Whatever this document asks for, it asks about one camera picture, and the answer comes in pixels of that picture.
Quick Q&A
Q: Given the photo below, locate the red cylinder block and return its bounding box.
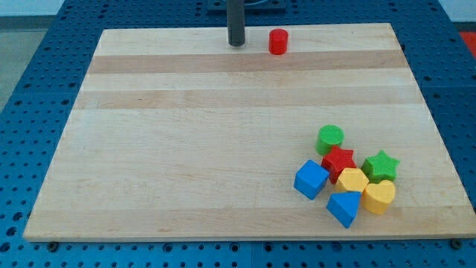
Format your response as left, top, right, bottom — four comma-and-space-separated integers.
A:
268, 28, 289, 55

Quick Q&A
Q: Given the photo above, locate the red star block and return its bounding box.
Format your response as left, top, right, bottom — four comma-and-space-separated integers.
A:
321, 145, 357, 185

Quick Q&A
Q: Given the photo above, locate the green star block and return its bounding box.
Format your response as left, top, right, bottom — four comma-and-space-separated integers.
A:
361, 150, 400, 184

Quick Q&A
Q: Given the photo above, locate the blue triangle block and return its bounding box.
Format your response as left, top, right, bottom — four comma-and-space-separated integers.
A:
327, 191, 361, 229

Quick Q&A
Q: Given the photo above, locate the green cylinder block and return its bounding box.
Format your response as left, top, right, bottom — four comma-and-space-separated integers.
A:
315, 124, 345, 156

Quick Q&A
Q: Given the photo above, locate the light wooden board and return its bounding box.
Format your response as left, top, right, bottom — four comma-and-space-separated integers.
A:
23, 23, 475, 242

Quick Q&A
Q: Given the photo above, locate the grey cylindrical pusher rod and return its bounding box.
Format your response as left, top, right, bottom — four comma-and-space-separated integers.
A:
226, 0, 245, 47

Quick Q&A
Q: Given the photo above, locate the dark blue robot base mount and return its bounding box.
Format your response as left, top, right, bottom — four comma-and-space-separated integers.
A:
203, 0, 287, 14

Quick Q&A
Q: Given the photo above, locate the blue cube block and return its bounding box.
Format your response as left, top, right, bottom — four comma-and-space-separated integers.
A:
293, 159, 329, 200

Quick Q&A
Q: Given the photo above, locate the yellow hexagon block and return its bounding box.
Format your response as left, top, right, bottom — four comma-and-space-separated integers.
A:
335, 167, 370, 192

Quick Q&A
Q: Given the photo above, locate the yellow heart block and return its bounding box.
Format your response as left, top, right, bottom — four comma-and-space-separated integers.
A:
361, 180, 396, 215

